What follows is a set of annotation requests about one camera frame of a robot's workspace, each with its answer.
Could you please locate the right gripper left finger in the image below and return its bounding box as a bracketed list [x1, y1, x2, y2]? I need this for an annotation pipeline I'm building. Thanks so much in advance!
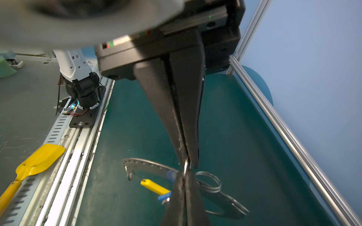
[160, 172, 185, 226]

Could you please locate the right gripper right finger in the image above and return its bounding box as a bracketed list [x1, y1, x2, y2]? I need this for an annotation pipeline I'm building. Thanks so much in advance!
[185, 169, 212, 226]

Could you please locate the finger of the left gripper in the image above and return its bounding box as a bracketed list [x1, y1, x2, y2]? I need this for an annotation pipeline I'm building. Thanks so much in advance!
[133, 58, 187, 166]

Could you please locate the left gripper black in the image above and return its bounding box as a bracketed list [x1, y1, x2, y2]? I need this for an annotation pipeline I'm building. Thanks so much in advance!
[94, 1, 246, 169]

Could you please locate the silver key blue tag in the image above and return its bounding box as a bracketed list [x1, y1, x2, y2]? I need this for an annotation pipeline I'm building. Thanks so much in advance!
[157, 169, 177, 204]

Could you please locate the grey keyring yellow handle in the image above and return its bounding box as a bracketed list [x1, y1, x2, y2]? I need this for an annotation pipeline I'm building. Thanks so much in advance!
[122, 158, 249, 226]

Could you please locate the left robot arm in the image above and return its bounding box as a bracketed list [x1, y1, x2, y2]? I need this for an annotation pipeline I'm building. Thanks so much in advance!
[55, 1, 246, 168]

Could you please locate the yellow plastic scoop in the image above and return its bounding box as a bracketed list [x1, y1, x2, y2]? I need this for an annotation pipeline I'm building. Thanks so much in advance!
[1, 144, 65, 215]

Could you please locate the green foam block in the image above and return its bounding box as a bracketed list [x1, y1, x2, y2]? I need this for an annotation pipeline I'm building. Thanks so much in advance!
[0, 56, 17, 79]

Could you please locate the aluminium frame rail left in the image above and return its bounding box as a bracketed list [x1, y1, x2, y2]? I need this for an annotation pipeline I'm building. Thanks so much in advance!
[226, 0, 273, 75]

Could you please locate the aluminium frame rail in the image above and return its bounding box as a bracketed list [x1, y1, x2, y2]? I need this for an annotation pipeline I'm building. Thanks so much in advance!
[230, 56, 362, 226]
[226, 0, 273, 75]

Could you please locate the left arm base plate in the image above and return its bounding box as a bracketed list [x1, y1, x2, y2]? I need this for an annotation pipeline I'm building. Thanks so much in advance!
[56, 85, 106, 128]

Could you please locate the aluminium frame rail back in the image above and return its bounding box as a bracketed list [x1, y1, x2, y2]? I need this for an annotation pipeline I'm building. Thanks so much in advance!
[230, 56, 362, 226]

